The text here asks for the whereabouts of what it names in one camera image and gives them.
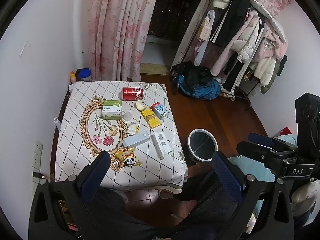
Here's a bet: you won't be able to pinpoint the light blue pillow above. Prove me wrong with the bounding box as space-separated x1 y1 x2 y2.
228 134 298 183

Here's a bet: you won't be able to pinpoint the dark glass door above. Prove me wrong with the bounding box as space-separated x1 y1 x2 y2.
147 0 213 40

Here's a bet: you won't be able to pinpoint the blue and white milk carton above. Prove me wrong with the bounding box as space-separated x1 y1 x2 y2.
150 102 169 120

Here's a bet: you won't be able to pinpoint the checked floral tablecloth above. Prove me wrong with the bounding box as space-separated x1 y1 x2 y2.
54 81 188 193

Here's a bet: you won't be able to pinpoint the wooden board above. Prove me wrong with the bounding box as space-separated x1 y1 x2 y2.
140 63 170 76

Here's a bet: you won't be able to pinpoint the cream jacket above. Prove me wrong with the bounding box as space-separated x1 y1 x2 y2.
250 56 277 87

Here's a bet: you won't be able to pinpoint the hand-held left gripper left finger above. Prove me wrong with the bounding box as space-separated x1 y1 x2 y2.
28 151 111 240

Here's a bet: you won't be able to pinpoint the blue garment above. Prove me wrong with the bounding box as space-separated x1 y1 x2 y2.
178 76 222 100

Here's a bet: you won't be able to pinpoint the pink floral curtain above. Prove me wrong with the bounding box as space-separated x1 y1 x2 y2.
86 0 163 82

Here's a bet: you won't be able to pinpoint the metal clothes rack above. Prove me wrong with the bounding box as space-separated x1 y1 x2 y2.
170 2 259 108

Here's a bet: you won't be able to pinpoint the black coat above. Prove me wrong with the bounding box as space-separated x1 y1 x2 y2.
212 0 252 48

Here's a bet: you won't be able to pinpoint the white barcode box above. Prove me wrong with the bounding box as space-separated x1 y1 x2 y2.
151 132 172 159

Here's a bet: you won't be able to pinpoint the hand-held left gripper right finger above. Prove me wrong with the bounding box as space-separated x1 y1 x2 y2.
212 151 295 240

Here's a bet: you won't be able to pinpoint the yellow box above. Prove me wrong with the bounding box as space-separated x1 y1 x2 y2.
141 109 162 130

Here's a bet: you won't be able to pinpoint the pale pink coat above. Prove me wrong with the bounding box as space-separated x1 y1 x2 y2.
262 26 288 61

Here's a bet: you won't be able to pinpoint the black garment pile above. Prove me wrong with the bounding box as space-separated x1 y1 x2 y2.
171 61 215 87

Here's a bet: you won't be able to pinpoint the white puffer jacket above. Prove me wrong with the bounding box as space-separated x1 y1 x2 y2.
232 10 263 62

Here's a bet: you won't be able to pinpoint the white rimmed waste bin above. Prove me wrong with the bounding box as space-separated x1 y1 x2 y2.
187 129 219 167

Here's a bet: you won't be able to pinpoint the white wrapper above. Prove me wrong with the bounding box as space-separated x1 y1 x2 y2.
127 121 140 136

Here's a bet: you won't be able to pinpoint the yellow panda snack packet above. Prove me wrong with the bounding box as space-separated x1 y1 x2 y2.
114 147 143 168

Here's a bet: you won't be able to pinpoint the person's legs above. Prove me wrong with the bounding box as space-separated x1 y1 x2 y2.
85 170 253 240

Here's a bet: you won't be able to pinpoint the long pale grey box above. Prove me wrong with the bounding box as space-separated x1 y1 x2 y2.
122 131 151 149

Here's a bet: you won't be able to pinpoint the white wardrobe panel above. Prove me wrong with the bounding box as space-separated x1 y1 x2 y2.
172 0 218 68

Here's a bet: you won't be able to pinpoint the pink fuzzy coat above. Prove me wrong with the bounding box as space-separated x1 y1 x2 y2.
211 34 240 77

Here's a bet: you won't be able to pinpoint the red soda can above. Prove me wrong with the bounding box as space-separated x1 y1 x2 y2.
122 87 145 101

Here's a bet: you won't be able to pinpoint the green and white box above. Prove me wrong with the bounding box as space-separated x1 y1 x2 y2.
101 100 123 120

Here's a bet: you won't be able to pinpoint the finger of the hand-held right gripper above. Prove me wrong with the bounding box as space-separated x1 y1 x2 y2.
236 141 297 172
248 133 298 153

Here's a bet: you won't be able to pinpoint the blue lidded canister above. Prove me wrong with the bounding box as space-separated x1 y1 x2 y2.
79 69 92 82

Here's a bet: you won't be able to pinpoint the olive green jacket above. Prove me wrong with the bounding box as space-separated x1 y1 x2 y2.
260 59 282 94

